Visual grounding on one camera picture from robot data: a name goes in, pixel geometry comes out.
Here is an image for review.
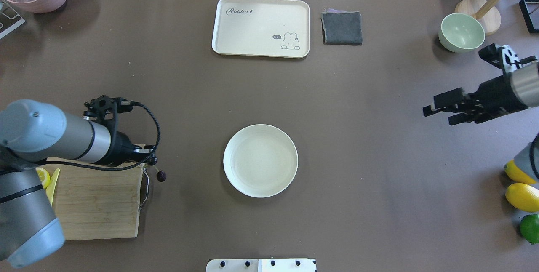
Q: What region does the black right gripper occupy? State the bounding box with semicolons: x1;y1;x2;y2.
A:
423;44;539;126

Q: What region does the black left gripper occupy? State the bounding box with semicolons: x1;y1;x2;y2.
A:
83;95;158;167

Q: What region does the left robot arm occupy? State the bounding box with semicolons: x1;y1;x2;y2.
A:
0;95;160;268

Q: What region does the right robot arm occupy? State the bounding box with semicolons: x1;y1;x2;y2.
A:
423;43;539;125

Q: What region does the cream rabbit tray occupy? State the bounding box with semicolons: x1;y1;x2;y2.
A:
211;0;310;59

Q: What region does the wooden cutting board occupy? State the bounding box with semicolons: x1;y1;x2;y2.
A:
44;157;143;241

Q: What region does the mint green bowl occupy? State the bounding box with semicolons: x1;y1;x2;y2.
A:
438;13;486;53

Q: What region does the yellow lemon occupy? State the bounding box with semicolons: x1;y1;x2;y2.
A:
505;183;539;213
504;160;537;185

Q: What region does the yellow plastic knife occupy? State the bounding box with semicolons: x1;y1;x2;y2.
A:
45;168;61;205

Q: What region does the white round plate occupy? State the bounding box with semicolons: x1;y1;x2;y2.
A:
223;124;299;198

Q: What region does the green lime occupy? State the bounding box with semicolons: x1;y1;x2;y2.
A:
519;214;539;244

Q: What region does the grey folded cloth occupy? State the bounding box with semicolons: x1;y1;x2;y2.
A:
321;9;363;45

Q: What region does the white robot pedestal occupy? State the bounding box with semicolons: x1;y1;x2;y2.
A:
205;257;317;272

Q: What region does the white wire cup rack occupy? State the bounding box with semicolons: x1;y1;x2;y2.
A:
0;0;26;39

